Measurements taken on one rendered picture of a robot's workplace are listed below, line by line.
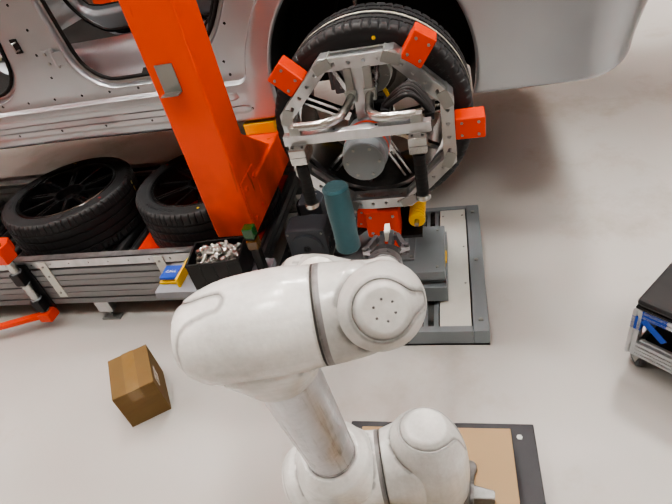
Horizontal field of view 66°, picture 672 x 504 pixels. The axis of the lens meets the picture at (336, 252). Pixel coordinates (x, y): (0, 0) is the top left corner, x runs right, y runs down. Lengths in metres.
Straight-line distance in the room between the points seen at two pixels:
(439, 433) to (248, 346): 0.59
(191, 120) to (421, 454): 1.23
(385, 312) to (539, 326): 1.64
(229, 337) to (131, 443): 1.63
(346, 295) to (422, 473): 0.61
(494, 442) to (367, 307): 0.91
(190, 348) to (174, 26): 1.19
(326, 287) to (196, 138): 1.27
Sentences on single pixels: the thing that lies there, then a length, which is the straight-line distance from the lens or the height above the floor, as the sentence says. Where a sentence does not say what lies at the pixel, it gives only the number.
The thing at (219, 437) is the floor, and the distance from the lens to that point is 2.07.
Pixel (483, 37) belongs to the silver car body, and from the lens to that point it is 2.09.
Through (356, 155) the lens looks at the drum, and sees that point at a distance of 1.56.
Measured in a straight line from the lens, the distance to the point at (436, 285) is 2.13.
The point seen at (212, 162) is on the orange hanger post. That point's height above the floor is 0.84.
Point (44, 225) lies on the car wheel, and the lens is 2.74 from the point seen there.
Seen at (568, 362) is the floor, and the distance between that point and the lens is 2.08.
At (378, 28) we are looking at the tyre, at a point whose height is 1.16.
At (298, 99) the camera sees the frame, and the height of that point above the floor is 1.01.
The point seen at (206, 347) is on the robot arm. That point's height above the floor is 1.18.
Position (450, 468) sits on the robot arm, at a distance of 1.14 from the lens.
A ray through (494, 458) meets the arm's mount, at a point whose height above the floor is 0.38.
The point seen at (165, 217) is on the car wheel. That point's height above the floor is 0.50.
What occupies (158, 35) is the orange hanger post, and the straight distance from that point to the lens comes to 1.71.
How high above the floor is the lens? 1.61
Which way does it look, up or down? 38 degrees down
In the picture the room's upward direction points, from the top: 14 degrees counter-clockwise
